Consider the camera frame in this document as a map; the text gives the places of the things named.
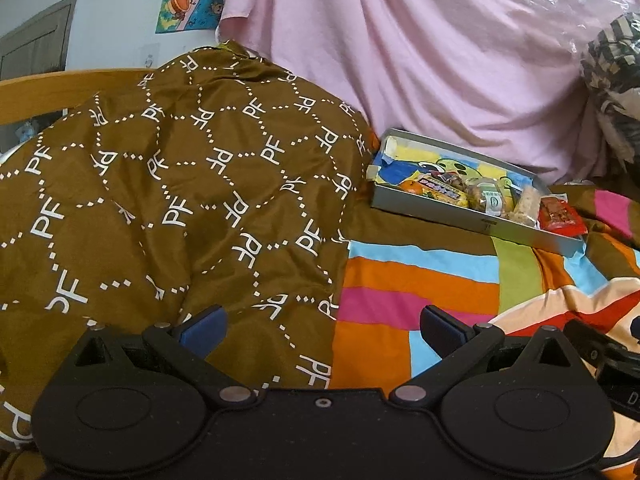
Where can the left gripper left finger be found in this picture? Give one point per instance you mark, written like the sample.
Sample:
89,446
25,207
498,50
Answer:
183,349

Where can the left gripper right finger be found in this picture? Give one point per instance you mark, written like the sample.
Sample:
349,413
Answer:
462,348

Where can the orange rice cracker bar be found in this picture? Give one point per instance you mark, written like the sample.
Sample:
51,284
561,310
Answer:
526,211

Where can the yellow green biscuit packet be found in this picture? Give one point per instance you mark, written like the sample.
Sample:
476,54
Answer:
442,192

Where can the red dried tofu packet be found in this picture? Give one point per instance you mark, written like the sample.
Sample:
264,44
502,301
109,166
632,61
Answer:
558,217

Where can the orange mandarin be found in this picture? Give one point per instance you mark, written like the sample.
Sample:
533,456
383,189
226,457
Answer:
413,187

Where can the red nut snack packet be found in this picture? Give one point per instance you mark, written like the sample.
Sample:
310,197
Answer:
450,178

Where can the colourful cartoon blanket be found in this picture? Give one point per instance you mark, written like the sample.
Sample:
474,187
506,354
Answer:
398,265

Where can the bread roll packet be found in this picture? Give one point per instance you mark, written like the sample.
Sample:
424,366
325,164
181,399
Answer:
485,196

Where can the brown PF pillow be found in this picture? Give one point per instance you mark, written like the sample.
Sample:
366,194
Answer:
219,178

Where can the grey tray with cartoon liner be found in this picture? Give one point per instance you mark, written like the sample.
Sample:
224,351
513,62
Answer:
404,155

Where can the pink sheet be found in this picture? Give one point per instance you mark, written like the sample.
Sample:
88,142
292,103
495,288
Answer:
488,75

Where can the plastic bag of clothes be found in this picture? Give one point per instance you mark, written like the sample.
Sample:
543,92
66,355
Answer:
610,68

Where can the grey door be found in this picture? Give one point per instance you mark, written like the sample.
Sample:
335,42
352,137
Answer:
40,45

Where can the white wall socket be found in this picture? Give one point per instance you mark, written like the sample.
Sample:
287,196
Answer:
149,55

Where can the wooden bed frame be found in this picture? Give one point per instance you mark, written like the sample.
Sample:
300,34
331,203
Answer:
34,95

